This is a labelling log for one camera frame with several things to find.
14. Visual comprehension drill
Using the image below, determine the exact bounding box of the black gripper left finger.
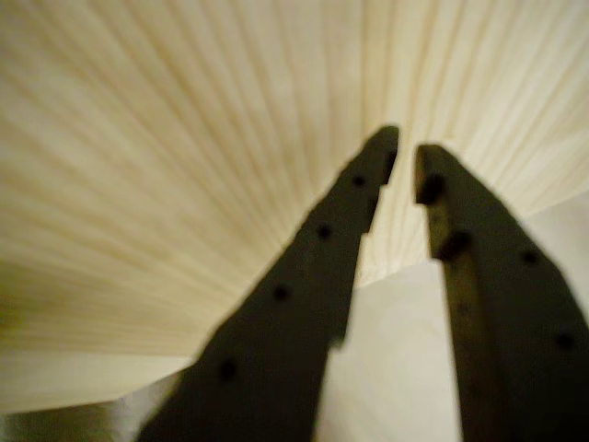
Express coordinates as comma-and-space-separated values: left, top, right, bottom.
136, 124, 401, 442

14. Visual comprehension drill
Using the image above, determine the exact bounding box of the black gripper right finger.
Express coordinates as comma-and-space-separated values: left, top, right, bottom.
415, 143, 589, 442

